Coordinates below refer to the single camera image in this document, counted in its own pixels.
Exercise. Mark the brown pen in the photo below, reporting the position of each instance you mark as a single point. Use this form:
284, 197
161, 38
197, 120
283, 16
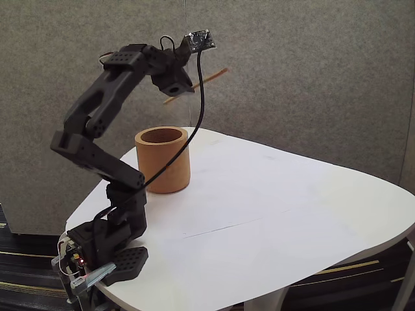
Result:
210, 77

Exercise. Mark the brown cork pen holder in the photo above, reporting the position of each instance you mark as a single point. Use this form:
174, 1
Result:
149, 155

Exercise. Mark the grey felt partition panel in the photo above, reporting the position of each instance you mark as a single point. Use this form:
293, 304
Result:
291, 81
48, 48

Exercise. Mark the grey metal table clamp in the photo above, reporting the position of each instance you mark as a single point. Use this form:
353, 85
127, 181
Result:
103, 270

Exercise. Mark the motor controller board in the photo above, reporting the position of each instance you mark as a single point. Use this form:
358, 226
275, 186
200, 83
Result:
75, 256

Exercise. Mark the white table leg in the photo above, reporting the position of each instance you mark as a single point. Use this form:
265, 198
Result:
403, 291

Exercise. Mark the bare circuit board camera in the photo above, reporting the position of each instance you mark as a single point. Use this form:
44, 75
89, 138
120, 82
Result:
201, 40

